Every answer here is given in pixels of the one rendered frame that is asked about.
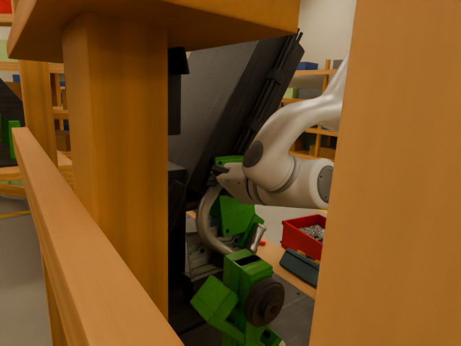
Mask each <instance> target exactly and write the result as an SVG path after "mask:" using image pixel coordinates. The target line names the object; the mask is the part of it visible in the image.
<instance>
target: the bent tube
mask: <svg viewBox="0 0 461 346"><path fill-rule="evenodd" d="M222 189H223V187H222V186H221V185H217V186H210V187H209V188H208V190H207V191H206V192H205V194H204V196H203V197H202V199H201V201H200V203H199V205H198V209H197V212H196V228H197V231H198V235H199V236H200V239H201V241H202V242H203V243H204V245H205V246H206V247H207V248H208V249H210V250H212V251H213V252H214V253H217V254H218V255H219V256H221V257H223V258H224V256H225V255H228V254H230V253H234V252H236V251H234V250H232V249H231V248H230V247H228V246H226V245H225V244H224V243H222V242H220V241H219V240H218V239H216V238H215V237H214V236H213V234H212V233H211V230H210V228H209V212H210V209H211V206H212V204H213V203H214V201H215V199H216V198H217V197H218V195H219V194H220V192H221V190H222Z"/></svg>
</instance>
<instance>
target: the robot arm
mask: <svg viewBox="0 0 461 346"><path fill-rule="evenodd" d="M349 52H350V50H349V51H348V53H347V55H346V56H345V58H344V60H343V61H342V63H341V65H340V66H339V68H338V70H337V71H336V73H335V75H334V76H333V78H332V79H331V81H330V83H329V85H328V86H327V88H326V89H325V91H324V93H323V94H322V95H321V96H319V97H317V98H314V99H310V100H303V101H299V102H294V103H291V104H288V105H286V106H284V107H282V108H280V109H279V110H278V111H276V112H275V113H273V114H272V115H271V116H270V117H269V119H268V120H267V121H266V122H265V124H264V125H263V126H262V127H261V129H260V131H259V132H258V133H257V135H256V137H255V138H254V139H253V141H252V143H251V144H250V146H249V148H248V149H247V151H246V153H245V155H244V159H243V161H242V163H225V164H224V168H223V167H220V166H218V165H213V167H212V168H211V170H212V172H213V173H214V175H211V176H210V177H209V178H208V182H207V183H206V185H207V186H217V185H221V186H222V187H223V189H222V190H221V192H220V194H219V195H218V196H227V195H228V197H230V198H235V199H236V200H238V201H239V202H240V203H242V204H247V205H262V206H274V207H293V208H303V209H321V210H327V209H328V205H329V195H330V190H331V181H332V176H333V166H334V163H333V162H332V161H330V160H328V159H311V160H306V159H300V158H298V157H295V156H293V155H292V154H290V153H289V149H290V148H291V147H292V145H293V143H294V142H295V141H296V140H297V138H298V137H299V136H300V135H301V134H302V133H303V132H304V131H305V130H307V129H308V128H310V127H312V126H315V125H319V126H322V127H324V128H327V129H329V130H332V131H333V132H337V133H338V131H339V126H340V116H341V111H342V102H343V97H344V87H345V82H346V72H347V67H348V57H349Z"/></svg>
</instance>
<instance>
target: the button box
mask: <svg viewBox="0 0 461 346"><path fill-rule="evenodd" d="M279 264H280V265H282V266H284V267H285V268H287V269H288V270H290V271H292V272H293V273H295V274H296V275H298V276H299V277H301V278H303V279H304V280H305V281H307V282H309V283H310V284H312V285H313V286H315V287H317V284H318V274H319V269H320V265H319V264H318V263H316V262H314V261H313V260H311V259H309V258H308V257H305V256H304V255H302V254H300V253H298V252H296V251H295V250H293V249H291V248H286V251H285V252H284V254H283V256H282V258H281V260H280V262H279Z"/></svg>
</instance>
